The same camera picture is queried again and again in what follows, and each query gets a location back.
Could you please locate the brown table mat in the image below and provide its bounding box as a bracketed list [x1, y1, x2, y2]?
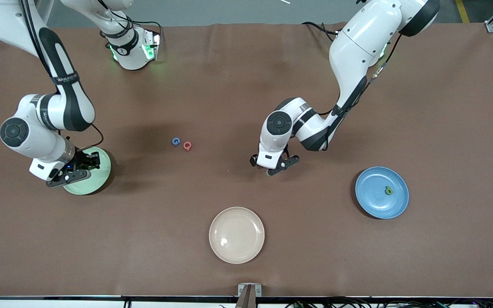
[0, 21, 493, 298]

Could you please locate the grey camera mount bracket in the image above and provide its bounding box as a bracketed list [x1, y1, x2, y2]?
[235, 283, 262, 308]

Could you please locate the light green plate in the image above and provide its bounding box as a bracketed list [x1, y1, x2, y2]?
[62, 147, 112, 196]

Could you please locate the black base cable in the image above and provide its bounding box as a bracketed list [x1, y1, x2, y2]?
[99, 0, 163, 43]
[301, 21, 338, 43]

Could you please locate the silver base connector box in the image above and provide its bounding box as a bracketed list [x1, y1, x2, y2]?
[142, 29, 161, 61]

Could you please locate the blue plate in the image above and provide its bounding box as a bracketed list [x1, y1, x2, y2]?
[355, 166, 410, 219]

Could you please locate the tangled black cable bundle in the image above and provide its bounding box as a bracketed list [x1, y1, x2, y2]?
[283, 299, 493, 308]

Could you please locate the beige plate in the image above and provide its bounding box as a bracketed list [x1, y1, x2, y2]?
[209, 207, 265, 264]

